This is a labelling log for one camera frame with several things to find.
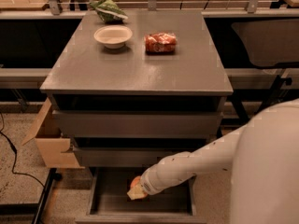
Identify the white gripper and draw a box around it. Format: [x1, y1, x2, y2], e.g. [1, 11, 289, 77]
[127, 165, 166, 200]

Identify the orange fruit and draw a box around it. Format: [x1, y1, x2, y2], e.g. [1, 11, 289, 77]
[130, 176, 141, 189]

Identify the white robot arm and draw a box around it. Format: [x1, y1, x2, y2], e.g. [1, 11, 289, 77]
[127, 99, 299, 224]

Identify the grey open bottom drawer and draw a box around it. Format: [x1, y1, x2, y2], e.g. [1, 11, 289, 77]
[75, 167, 206, 224]

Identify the grey middle drawer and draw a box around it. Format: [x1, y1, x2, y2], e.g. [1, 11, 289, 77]
[73, 147, 196, 167]

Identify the grey drawer cabinet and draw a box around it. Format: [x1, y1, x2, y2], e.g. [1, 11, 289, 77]
[39, 9, 234, 170]

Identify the grey top drawer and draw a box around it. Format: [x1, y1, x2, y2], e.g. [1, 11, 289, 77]
[52, 110, 222, 139]

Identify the cardboard box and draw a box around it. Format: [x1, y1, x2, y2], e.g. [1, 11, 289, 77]
[21, 99, 80, 169]

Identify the red snack bag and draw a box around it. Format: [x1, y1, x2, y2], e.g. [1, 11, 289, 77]
[144, 33, 177, 53]

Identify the white paper bowl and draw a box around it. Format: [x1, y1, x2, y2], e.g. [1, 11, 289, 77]
[93, 25, 133, 49]

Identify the green chip bag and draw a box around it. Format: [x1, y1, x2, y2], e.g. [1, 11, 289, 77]
[90, 0, 128, 23]

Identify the grey office chair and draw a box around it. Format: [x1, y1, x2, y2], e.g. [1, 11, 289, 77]
[232, 19, 299, 69]

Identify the black metal floor frame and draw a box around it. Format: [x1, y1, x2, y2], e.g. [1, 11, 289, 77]
[0, 168, 62, 224]

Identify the black floor cable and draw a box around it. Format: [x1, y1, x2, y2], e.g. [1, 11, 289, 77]
[0, 114, 46, 189]

